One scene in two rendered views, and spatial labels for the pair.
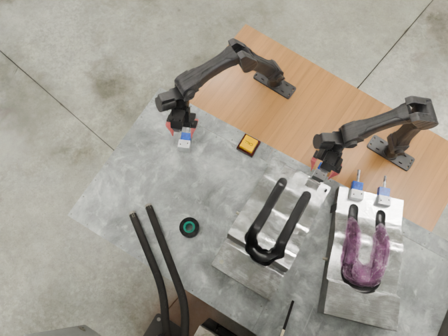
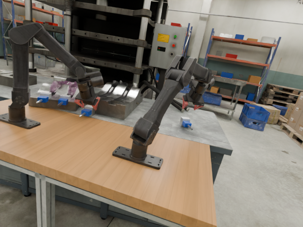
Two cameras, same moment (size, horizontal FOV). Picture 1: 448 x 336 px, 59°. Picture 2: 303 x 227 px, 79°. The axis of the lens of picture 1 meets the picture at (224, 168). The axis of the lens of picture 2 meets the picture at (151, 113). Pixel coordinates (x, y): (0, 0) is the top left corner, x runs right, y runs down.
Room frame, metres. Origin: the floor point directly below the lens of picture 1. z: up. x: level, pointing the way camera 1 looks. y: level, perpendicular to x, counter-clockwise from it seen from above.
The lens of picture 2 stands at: (1.53, -0.51, 1.21)
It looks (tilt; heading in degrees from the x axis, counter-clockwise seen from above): 18 degrees down; 154
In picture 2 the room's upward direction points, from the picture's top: 10 degrees clockwise
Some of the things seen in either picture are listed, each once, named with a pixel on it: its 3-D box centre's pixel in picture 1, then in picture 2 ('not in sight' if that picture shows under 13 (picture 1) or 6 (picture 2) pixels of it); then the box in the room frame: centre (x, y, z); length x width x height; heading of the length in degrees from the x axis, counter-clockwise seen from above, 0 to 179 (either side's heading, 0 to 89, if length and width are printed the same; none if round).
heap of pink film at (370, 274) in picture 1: (365, 251); (67, 84); (0.16, -0.52, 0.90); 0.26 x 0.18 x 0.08; 165
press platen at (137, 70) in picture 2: not in sight; (98, 64); (-0.78, -0.19, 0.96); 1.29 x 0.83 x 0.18; 57
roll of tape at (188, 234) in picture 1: (189, 227); not in sight; (0.29, 0.15, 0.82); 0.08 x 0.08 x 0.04
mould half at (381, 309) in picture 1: (363, 254); (66, 90); (0.15, -0.53, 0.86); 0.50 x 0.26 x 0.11; 165
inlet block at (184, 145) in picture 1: (186, 136); (187, 124); (0.69, 0.16, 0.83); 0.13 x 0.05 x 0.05; 170
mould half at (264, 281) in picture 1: (272, 225); (118, 96); (0.27, -0.18, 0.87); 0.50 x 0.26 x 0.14; 147
